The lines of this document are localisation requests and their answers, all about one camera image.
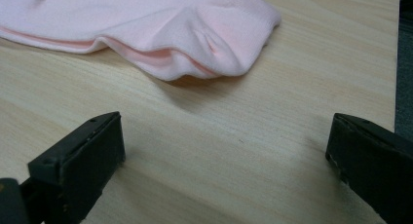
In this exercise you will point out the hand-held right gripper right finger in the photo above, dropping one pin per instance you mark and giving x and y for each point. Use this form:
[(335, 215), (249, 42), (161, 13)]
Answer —
[(376, 159)]

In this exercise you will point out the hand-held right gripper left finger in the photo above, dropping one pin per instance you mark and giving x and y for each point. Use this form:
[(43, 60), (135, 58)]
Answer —
[(81, 159)]

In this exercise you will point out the pink sock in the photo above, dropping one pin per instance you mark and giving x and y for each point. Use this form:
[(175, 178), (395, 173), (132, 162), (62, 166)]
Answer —
[(162, 22)]

